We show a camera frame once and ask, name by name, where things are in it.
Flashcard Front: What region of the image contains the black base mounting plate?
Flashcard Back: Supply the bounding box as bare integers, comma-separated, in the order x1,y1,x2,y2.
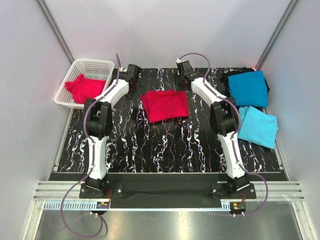
79,173,257,211

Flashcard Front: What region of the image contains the white plastic basket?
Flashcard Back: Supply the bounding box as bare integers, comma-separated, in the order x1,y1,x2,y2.
54,58,115,109

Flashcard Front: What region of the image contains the aluminium corner post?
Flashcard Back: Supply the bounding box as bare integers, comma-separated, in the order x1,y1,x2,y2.
255,0,300,70
35,0,75,64

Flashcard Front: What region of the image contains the folded teal t shirt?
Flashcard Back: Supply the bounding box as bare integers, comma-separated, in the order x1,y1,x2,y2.
227,70,270,108

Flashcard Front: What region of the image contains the right aluminium corner post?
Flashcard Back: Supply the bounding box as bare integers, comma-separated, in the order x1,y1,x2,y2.
255,0,300,70

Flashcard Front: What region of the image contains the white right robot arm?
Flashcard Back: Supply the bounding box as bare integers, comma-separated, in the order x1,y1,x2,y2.
176,59,250,199

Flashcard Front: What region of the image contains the left aluminium corner post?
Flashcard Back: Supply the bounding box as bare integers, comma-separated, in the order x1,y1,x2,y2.
35,0,75,64

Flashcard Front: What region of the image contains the aluminium frame rail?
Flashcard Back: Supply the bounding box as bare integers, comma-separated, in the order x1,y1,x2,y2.
34,181,304,201

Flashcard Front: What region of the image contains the red t shirt in basket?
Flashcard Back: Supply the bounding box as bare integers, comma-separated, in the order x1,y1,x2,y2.
64,74,106,104

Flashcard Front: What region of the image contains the red t shirt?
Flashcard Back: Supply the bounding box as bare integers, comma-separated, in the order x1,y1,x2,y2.
140,89,189,124
64,74,106,104

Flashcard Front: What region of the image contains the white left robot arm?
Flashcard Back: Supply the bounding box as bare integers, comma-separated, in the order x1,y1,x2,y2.
81,64,141,198

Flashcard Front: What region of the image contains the folded light blue t shirt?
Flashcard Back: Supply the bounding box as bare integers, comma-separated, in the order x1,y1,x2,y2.
238,106,279,150

